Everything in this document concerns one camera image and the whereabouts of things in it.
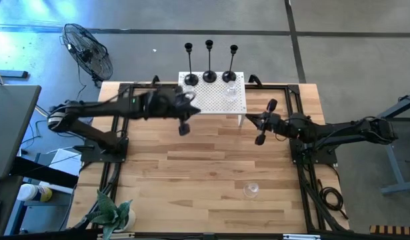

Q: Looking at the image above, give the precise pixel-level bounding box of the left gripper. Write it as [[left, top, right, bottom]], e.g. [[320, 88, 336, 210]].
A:
[[146, 85, 201, 137]]

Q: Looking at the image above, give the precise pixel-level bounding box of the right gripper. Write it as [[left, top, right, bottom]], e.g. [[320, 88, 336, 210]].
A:
[[246, 99, 285, 146]]

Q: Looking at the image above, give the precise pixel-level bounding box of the tall black candlestick holder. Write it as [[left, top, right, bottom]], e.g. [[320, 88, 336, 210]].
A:
[[202, 39, 218, 84], [183, 42, 199, 87], [221, 44, 239, 84]]

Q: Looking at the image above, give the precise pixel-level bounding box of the white perforated shelf riser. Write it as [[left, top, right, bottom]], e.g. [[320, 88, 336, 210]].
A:
[[177, 71, 248, 127]]

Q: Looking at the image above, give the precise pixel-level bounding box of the black floor fan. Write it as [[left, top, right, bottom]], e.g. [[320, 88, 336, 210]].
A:
[[60, 23, 114, 88]]

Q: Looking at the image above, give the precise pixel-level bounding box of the white plant pot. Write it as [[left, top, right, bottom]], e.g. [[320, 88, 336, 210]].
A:
[[119, 208, 137, 231]]

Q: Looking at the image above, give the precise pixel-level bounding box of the green leafy plant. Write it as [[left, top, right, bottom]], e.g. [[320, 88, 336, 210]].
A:
[[86, 188, 134, 240]]

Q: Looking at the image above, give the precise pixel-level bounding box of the white paper sheet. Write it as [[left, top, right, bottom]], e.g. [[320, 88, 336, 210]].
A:
[[48, 148, 83, 177]]

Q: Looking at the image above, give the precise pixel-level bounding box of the black desk board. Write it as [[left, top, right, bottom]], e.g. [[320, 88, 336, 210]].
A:
[[11, 156, 79, 189]]

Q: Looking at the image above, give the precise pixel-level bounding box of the black and tan striped bar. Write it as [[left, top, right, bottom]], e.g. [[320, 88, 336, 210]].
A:
[[369, 225, 410, 236]]

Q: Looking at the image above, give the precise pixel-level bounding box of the grey side table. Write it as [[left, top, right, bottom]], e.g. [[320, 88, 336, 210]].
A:
[[0, 85, 42, 181]]

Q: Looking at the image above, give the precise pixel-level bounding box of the dark floor foot bar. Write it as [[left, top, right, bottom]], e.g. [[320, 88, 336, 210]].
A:
[[0, 69, 29, 79]]

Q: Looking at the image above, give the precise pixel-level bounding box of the coiled black cable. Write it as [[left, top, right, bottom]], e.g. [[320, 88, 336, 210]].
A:
[[319, 179, 349, 221]]

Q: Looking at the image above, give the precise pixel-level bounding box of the blue-grey table leg frame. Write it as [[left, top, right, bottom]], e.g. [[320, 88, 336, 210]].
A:
[[374, 91, 410, 197]]

